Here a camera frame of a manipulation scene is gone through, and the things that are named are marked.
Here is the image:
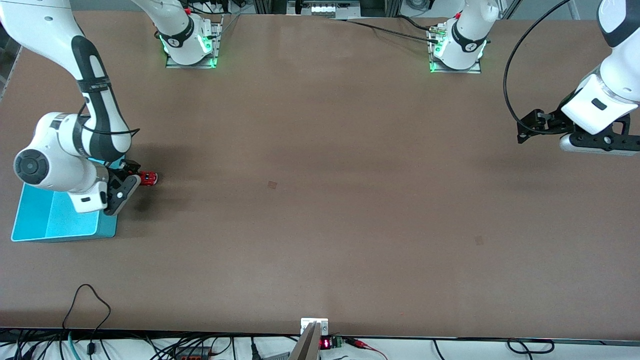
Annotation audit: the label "black cable on table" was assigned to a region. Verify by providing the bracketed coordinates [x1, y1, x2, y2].
[327, 15, 443, 45]

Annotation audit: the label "blue plastic box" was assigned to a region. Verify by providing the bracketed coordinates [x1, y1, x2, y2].
[11, 155, 126, 244]

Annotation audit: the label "white camera bracket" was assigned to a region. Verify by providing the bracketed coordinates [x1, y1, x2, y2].
[300, 318, 329, 336]

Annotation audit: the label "thin black looped cable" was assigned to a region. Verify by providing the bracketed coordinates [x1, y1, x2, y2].
[61, 284, 112, 357]

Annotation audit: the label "metal equipment rack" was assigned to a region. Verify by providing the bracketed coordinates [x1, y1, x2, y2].
[252, 0, 403, 19]

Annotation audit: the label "red wire leads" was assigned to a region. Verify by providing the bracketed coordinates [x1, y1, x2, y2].
[345, 337, 388, 360]

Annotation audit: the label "orange black power strip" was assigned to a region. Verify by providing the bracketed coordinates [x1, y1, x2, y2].
[172, 346, 213, 360]

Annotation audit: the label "grey metal bar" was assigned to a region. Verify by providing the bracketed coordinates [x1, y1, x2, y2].
[289, 322, 321, 360]

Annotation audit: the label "black coiled cable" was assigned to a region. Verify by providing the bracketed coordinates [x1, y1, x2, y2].
[506, 338, 555, 355]

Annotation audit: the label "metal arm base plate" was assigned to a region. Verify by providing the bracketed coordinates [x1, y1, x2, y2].
[427, 25, 482, 75]
[165, 14, 223, 69]

